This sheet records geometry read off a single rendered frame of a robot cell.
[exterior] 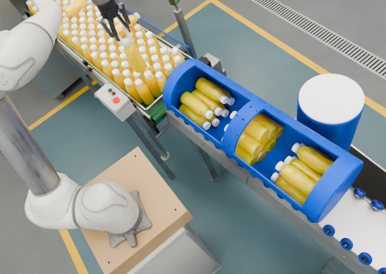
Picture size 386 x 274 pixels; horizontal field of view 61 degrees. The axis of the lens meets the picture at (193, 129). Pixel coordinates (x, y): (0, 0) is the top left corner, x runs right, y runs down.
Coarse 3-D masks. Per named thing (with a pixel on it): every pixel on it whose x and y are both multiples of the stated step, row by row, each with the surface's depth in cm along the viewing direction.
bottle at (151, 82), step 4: (152, 76) 180; (148, 80) 179; (152, 80) 180; (148, 84) 182; (152, 84) 181; (156, 84) 183; (152, 88) 184; (156, 88) 185; (152, 92) 188; (156, 92) 187; (160, 92) 189; (156, 96) 190
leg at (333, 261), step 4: (332, 256) 155; (332, 260) 160; (336, 260) 155; (328, 264) 172; (332, 264) 166; (336, 264) 160; (324, 268) 187; (328, 268) 179; (332, 268) 172; (336, 268) 166; (324, 272) 194; (328, 272) 186; (332, 272) 178
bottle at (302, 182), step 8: (280, 168) 129; (288, 168) 127; (296, 168) 127; (288, 176) 126; (296, 176) 125; (304, 176) 124; (296, 184) 124; (304, 184) 123; (312, 184) 122; (304, 192) 123
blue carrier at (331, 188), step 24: (192, 72) 164; (216, 72) 151; (168, 96) 155; (240, 96) 158; (240, 120) 131; (288, 120) 128; (216, 144) 145; (288, 144) 147; (312, 144) 138; (264, 168) 146; (336, 168) 112; (360, 168) 121; (312, 192) 113; (336, 192) 110; (312, 216) 117
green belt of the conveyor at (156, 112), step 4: (88, 64) 220; (140, 104) 192; (144, 104) 191; (160, 104) 188; (164, 104) 187; (140, 108) 191; (156, 108) 187; (160, 108) 187; (164, 108) 186; (152, 112) 186; (156, 112) 186; (160, 112) 186; (164, 112) 187; (152, 116) 185; (156, 116) 185; (160, 116) 186; (164, 116) 188; (152, 120) 190; (156, 120) 185; (160, 120) 187
